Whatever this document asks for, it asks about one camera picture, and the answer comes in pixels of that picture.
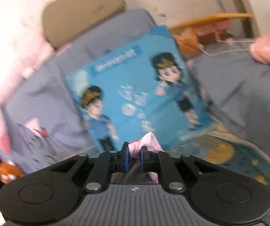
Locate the pink plush toy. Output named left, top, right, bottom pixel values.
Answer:
left=0, top=0, right=53, bottom=154

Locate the pink small fan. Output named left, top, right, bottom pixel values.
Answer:
left=194, top=20, right=233, bottom=44

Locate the yellow wooden stick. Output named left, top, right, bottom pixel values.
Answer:
left=169, top=13, right=252, bottom=30

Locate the blue cartoon police pillow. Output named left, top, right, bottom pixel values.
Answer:
left=66, top=26, right=213, bottom=151

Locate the red panda plush toy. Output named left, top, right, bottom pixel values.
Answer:
left=0, top=161, right=24, bottom=184

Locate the grey-blue duvet with lettering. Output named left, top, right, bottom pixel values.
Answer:
left=0, top=9, right=270, bottom=175

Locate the white charging cable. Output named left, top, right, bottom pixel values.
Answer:
left=198, top=40, right=258, bottom=57

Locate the beige headrest cushion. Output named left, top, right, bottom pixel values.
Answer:
left=42, top=0, right=125, bottom=49

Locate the blue floral quilt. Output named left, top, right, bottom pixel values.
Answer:
left=165, top=121, right=270, bottom=225

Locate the grey sweatshirt with print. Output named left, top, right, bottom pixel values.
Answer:
left=124, top=132, right=164, bottom=184

